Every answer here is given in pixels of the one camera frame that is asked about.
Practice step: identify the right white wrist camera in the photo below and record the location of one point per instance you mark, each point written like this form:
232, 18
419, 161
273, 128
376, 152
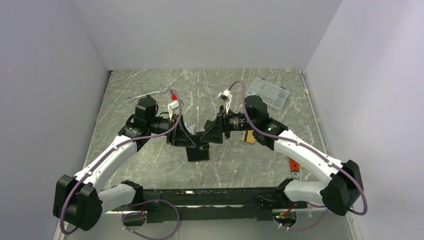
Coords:
226, 96

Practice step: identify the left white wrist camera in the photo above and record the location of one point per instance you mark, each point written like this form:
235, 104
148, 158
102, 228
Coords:
173, 105

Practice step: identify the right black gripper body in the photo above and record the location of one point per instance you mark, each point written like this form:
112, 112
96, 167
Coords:
237, 122

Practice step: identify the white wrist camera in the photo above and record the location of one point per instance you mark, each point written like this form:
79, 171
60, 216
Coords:
173, 105
226, 96

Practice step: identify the tan wooden block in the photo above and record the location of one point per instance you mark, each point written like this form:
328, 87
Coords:
248, 137

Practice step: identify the clear plastic organizer box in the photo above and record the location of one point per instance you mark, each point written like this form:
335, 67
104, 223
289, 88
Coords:
271, 94

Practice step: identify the black leather card holder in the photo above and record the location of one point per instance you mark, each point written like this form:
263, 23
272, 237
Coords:
199, 150

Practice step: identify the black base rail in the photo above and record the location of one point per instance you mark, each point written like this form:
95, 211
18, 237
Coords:
196, 204

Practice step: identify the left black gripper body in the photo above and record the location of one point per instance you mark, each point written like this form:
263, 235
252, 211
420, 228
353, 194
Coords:
159, 125

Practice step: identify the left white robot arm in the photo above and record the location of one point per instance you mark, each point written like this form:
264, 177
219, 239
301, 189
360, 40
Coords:
80, 199

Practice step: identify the silver open-end wrench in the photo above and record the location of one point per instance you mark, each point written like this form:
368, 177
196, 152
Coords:
161, 90

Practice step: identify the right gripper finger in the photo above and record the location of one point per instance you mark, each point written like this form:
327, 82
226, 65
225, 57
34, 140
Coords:
208, 124
214, 134

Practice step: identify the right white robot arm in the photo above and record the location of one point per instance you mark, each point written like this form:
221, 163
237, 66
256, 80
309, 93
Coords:
339, 183

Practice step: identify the orange handled tool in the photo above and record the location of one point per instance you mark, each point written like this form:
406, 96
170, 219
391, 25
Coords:
294, 168

